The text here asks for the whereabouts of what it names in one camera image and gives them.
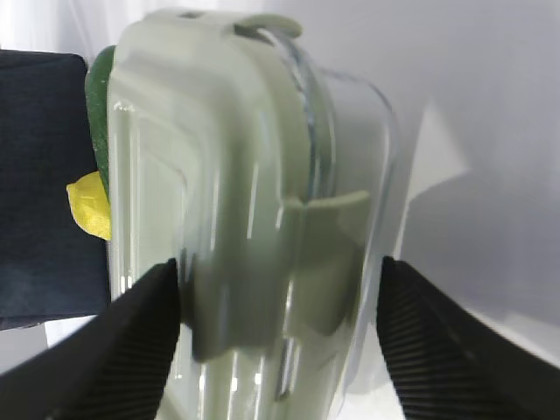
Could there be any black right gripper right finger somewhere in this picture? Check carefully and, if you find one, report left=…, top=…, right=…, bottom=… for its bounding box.
left=375, top=257, right=559, bottom=419

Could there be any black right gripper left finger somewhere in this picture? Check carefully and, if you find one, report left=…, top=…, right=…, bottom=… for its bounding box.
left=1, top=259, right=180, bottom=419

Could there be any navy blue fabric bag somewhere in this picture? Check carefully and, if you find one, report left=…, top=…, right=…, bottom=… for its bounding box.
left=1, top=50, right=109, bottom=330

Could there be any yellow lemon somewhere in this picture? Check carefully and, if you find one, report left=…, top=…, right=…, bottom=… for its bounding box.
left=66, top=171, right=111, bottom=241

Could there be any green lidded glass container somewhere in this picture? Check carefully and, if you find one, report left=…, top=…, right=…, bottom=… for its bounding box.
left=107, top=9, right=396, bottom=419

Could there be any green cucumber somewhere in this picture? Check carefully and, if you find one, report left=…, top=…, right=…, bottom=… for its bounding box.
left=84, top=45, right=116, bottom=196

